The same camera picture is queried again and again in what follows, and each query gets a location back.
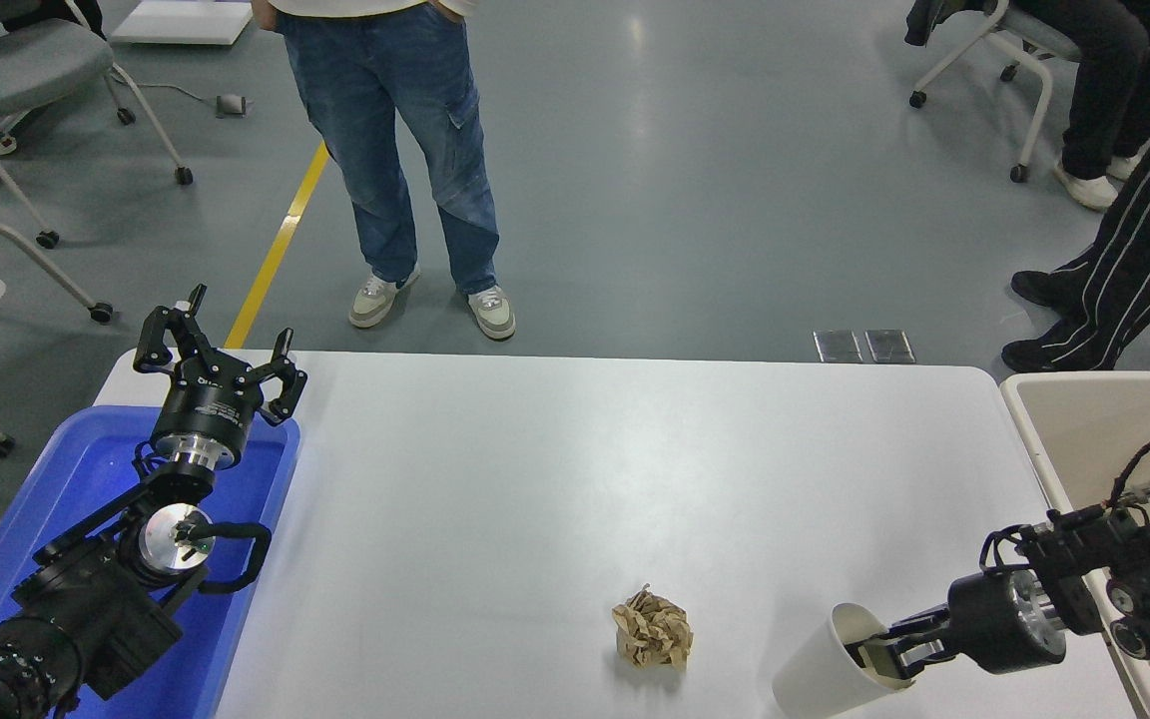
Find person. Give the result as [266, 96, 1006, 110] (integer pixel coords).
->
[254, 0, 517, 341]
[1014, 0, 1150, 211]
[1000, 50, 1150, 372]

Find thin white floor cable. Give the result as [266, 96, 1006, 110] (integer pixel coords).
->
[108, 78, 219, 105]

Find white flat board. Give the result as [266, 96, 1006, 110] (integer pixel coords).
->
[109, 0, 255, 47]

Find crumpled tan paper ball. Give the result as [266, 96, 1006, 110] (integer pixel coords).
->
[612, 585, 694, 668]

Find black jacket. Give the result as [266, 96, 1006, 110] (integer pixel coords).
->
[904, 0, 995, 46]

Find white-framed office chair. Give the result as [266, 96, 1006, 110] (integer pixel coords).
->
[909, 0, 1080, 184]

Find pale paper cup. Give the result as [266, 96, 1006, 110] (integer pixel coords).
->
[773, 602, 920, 719]

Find blue plastic tray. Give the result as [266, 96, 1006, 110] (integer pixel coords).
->
[0, 404, 301, 719]

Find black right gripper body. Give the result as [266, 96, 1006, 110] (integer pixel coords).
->
[947, 569, 1035, 676]

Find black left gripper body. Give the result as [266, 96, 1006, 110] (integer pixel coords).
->
[152, 361, 265, 452]

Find large pale bin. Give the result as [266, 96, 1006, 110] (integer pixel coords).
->
[1000, 371, 1150, 719]

